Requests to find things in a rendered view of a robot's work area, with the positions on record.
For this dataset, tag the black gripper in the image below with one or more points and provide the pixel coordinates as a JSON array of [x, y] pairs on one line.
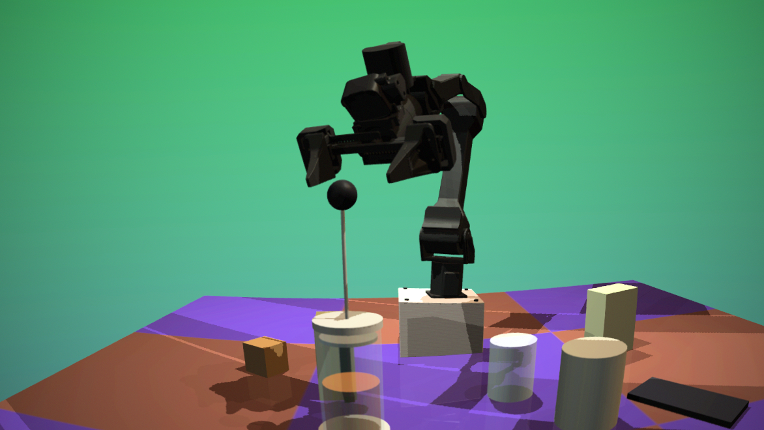
[[420, 146]]

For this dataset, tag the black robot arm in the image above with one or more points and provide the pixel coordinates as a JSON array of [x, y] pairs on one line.
[[380, 94]]

